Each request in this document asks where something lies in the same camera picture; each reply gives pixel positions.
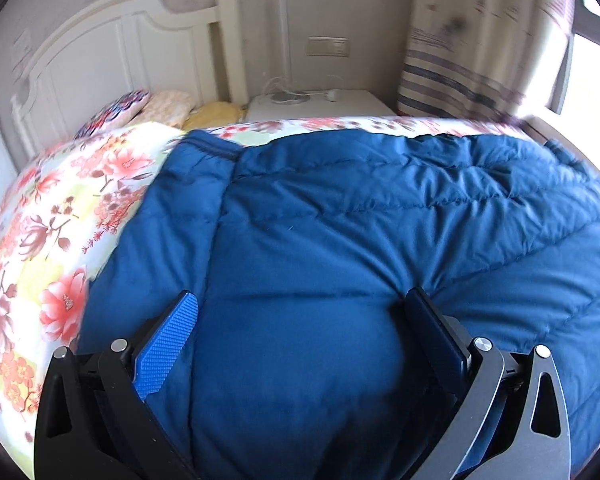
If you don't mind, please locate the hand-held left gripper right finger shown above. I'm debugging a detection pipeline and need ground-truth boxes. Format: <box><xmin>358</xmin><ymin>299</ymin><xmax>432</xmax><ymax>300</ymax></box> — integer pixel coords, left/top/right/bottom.
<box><xmin>402</xmin><ymin>287</ymin><xmax>573</xmax><ymax>480</ymax></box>

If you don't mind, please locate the peach patterned pillow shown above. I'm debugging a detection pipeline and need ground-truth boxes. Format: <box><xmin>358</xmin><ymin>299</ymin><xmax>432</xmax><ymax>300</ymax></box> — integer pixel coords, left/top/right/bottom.
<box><xmin>140</xmin><ymin>91</ymin><xmax>196</xmax><ymax>129</ymax></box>

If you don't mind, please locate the red blue patterned pillow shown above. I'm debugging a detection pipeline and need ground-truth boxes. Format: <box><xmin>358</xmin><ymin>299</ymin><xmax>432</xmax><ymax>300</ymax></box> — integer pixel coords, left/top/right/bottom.
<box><xmin>75</xmin><ymin>90</ymin><xmax>151</xmax><ymax>139</ymax></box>

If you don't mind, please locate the white nightstand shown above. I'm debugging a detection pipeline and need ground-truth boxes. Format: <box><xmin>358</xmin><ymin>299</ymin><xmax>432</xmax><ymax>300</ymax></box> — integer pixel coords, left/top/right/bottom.
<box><xmin>245</xmin><ymin>89</ymin><xmax>397</xmax><ymax>122</ymax></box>

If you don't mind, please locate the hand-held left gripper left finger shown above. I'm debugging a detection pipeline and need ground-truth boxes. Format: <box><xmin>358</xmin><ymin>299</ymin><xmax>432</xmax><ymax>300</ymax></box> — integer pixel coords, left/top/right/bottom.
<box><xmin>32</xmin><ymin>290</ymin><xmax>201</xmax><ymax>480</ymax></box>

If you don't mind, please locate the white desk lamp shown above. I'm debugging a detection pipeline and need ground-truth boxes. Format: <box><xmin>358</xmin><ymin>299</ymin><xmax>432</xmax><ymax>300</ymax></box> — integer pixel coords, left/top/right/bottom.
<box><xmin>270</xmin><ymin>0</ymin><xmax>312</xmax><ymax>104</ymax></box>

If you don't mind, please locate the dark window frame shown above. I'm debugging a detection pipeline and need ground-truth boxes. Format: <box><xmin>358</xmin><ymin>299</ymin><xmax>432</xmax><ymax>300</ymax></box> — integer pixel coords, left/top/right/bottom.
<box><xmin>555</xmin><ymin>0</ymin><xmax>600</xmax><ymax>117</ymax></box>

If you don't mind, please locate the striped beige curtain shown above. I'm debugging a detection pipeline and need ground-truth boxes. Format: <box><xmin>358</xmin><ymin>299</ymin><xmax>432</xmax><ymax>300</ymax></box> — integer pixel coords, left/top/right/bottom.
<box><xmin>397</xmin><ymin>0</ymin><xmax>577</xmax><ymax>119</ymax></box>

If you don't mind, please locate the white wooden headboard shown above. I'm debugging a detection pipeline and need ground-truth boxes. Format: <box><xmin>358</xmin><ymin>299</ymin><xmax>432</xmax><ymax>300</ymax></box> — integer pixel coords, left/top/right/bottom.
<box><xmin>10</xmin><ymin>0</ymin><xmax>249</xmax><ymax>157</ymax></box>

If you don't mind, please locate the yellow pillow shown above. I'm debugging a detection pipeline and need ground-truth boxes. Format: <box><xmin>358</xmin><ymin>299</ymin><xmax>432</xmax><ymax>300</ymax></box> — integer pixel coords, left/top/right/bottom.
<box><xmin>182</xmin><ymin>101</ymin><xmax>249</xmax><ymax>131</ymax></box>

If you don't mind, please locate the white charger cable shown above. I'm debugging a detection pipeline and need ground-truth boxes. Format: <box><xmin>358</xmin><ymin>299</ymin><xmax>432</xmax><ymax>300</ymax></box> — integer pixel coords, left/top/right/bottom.
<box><xmin>264</xmin><ymin>74</ymin><xmax>344</xmax><ymax>104</ymax></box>

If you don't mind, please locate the blue quilted jacket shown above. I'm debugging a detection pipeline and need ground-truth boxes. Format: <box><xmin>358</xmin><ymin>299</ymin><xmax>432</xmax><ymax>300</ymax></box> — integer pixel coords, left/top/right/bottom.
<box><xmin>75</xmin><ymin>127</ymin><xmax>600</xmax><ymax>480</ymax></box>

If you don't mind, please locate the beige window sill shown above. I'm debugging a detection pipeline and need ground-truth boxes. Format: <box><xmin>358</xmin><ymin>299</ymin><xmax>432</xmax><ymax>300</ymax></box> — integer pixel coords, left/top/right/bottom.
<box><xmin>522</xmin><ymin>114</ymin><xmax>561</xmax><ymax>143</ymax></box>

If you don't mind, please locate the beige wall socket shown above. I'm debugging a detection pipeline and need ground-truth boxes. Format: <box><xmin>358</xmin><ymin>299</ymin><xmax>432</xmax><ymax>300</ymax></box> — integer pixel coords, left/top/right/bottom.
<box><xmin>307</xmin><ymin>36</ymin><xmax>352</xmax><ymax>57</ymax></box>

